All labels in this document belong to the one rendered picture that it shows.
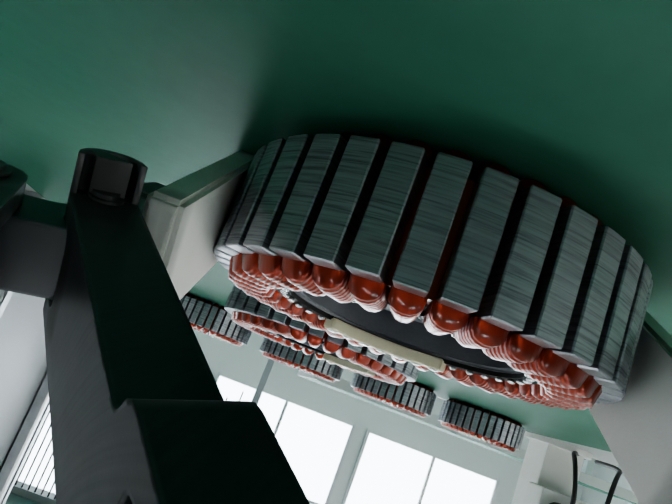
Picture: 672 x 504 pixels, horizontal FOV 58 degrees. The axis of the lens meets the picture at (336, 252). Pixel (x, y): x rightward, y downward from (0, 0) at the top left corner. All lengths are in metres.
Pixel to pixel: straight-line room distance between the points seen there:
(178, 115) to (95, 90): 0.03
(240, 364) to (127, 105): 6.41
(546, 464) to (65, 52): 0.88
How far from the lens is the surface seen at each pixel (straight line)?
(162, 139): 0.21
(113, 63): 0.17
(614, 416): 0.17
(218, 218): 0.15
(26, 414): 0.73
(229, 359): 6.58
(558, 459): 0.98
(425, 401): 0.80
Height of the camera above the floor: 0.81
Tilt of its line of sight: 13 degrees down
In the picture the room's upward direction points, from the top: 159 degrees counter-clockwise
